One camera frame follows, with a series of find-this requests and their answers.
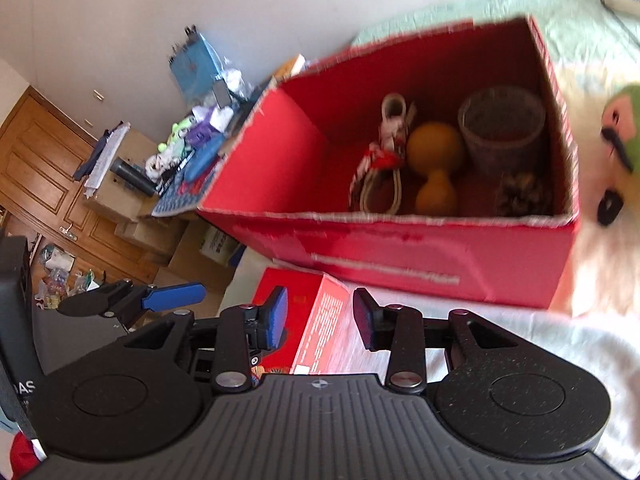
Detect small red gift box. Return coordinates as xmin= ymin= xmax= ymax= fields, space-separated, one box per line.
xmin=252 ymin=268 xmax=349 ymax=380

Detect brown pine cone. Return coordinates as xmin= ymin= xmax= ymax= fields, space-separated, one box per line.
xmin=495 ymin=172 xmax=547 ymax=218

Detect brown bottle gourd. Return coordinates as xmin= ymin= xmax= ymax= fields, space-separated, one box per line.
xmin=407 ymin=122 xmax=465 ymax=217

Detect printed packing tape roll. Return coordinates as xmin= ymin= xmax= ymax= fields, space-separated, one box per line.
xmin=458 ymin=86 xmax=547 ymax=177

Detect cardboard boxes on floor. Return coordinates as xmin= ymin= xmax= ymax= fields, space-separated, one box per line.
xmin=81 ymin=129 xmax=241 ymax=311

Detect blue patterned table cloth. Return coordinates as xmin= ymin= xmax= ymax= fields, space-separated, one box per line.
xmin=150 ymin=84 xmax=262 ymax=219

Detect blue glasses case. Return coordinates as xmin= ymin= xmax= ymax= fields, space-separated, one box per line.
xmin=183 ymin=133 xmax=226 ymax=183

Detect green frog toy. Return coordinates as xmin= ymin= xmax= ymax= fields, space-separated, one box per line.
xmin=157 ymin=115 xmax=196 ymax=156

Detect purple tissue pack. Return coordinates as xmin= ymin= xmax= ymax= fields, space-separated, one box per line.
xmin=184 ymin=114 xmax=224 ymax=150

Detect wooden door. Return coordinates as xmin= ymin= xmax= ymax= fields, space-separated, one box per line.
xmin=0 ymin=87 xmax=158 ymax=283

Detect large red cardboard box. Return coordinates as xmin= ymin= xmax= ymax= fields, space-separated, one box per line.
xmin=198 ymin=16 xmax=579 ymax=309

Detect blue paper bag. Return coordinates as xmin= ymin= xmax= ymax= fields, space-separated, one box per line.
xmin=169 ymin=25 xmax=224 ymax=104

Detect green plush toy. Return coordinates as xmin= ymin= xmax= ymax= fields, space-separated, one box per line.
xmin=597 ymin=82 xmax=639 ymax=226

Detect yellow book stack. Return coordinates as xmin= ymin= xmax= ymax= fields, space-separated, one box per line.
xmin=271 ymin=54 xmax=307 ymax=80

